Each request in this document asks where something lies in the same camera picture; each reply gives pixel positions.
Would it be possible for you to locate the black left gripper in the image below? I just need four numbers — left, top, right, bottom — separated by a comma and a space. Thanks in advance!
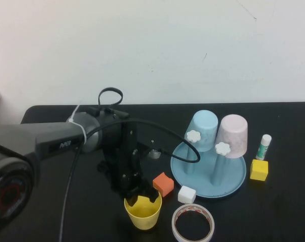
96, 107, 160, 206

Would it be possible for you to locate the yellow plastic cup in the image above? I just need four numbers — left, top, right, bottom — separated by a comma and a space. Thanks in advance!
124, 195, 163, 230

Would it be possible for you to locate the blue cup stand with pegs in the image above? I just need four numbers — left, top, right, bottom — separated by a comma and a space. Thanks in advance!
170, 130, 247, 200

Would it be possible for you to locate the light blue plastic cup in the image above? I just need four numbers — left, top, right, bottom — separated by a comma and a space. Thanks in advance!
188, 109, 219, 153

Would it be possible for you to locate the pink marbled plastic cup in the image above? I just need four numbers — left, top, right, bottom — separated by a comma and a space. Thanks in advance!
214, 114, 249, 159

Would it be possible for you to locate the orange foam block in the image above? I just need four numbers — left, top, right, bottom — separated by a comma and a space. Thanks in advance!
152, 172, 174, 198

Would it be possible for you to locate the white foam cube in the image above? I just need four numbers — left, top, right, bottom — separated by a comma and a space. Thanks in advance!
177, 185, 197, 204

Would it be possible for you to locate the white double-sided tape roll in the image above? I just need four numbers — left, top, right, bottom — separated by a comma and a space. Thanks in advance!
171, 203, 215, 242

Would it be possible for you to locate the white zip tie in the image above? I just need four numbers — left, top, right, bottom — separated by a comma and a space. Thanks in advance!
68, 104, 87, 146

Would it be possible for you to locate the yellow cube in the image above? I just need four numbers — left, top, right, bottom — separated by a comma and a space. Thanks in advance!
250, 159, 269, 182

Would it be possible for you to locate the white green glue stick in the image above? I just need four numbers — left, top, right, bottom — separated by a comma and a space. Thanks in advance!
255, 134, 272, 161

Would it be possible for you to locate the black cable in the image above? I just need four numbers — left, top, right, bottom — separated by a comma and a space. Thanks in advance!
58, 118, 201, 242
98, 87, 124, 107

